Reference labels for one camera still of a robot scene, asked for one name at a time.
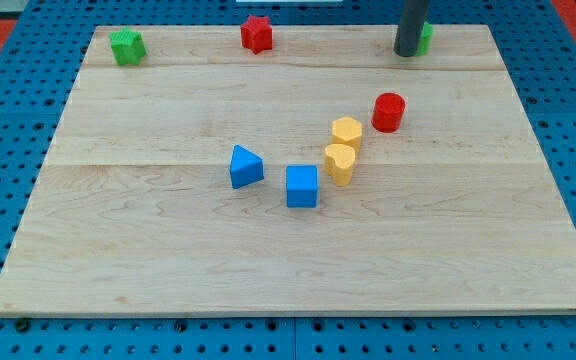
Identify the blue cube block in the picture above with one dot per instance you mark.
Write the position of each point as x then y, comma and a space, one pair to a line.
302, 186

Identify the light wooden board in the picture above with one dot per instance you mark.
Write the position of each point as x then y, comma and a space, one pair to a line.
133, 214

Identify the blue triangle block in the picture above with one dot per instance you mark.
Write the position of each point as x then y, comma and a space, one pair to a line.
245, 167

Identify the yellow heart block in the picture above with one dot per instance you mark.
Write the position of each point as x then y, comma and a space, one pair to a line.
339, 163

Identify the yellow hexagon block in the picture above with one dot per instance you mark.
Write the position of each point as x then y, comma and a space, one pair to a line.
347, 131

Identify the red cylinder block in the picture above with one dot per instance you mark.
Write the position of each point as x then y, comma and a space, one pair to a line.
388, 112

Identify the red star block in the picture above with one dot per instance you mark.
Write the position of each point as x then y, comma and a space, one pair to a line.
257, 34

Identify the green block behind rod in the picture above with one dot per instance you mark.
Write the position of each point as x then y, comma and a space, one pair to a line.
425, 39

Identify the green star block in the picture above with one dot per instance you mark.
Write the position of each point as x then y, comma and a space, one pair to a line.
127, 46

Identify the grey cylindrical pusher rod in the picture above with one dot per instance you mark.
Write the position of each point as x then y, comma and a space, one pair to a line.
410, 27

